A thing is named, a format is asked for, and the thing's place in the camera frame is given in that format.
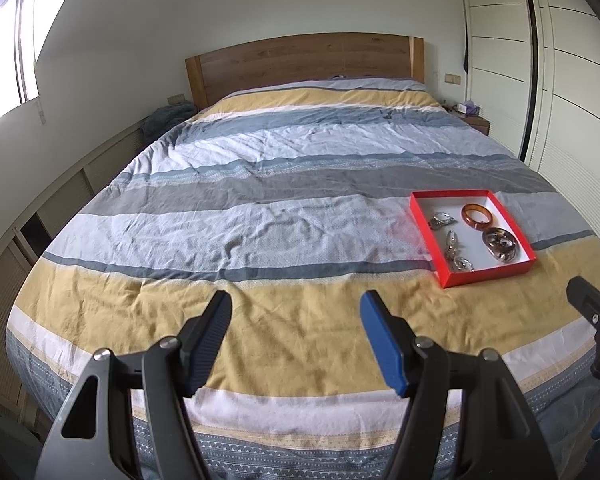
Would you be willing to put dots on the dark cloth pile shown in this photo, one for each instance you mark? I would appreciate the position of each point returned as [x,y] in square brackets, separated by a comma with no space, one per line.
[165,118]

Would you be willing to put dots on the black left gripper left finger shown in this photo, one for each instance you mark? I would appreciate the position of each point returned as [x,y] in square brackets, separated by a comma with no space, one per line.
[92,436]

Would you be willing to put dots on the dark brown bangle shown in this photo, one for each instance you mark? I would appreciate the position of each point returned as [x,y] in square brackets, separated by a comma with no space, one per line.
[502,244]

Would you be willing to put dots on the low wall cabinet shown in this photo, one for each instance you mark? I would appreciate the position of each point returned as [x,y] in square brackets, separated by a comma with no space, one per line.
[28,237]

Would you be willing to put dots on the tissue box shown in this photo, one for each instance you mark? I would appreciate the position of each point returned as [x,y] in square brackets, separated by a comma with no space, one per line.
[468,108]

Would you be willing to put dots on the window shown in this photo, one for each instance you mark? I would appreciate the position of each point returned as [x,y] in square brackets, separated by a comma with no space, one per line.
[10,45]

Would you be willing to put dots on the red white shallow box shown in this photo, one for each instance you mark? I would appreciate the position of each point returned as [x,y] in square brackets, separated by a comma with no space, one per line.
[457,252]

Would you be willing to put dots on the wooden nightstand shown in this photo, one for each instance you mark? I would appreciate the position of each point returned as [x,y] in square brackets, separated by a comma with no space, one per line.
[474,121]

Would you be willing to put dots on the wooden headboard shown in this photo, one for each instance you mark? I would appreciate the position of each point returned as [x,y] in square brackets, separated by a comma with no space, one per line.
[214,75]

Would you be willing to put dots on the amber orange bangle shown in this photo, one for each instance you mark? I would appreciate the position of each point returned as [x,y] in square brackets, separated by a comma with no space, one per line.
[477,216]

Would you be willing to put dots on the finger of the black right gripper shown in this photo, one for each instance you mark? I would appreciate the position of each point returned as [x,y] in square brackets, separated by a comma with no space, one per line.
[585,298]

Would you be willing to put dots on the white wardrobe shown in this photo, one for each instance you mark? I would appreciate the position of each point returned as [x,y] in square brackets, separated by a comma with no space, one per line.
[534,70]

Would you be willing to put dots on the striped bed duvet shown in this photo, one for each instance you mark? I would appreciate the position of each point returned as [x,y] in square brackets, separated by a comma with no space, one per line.
[295,200]

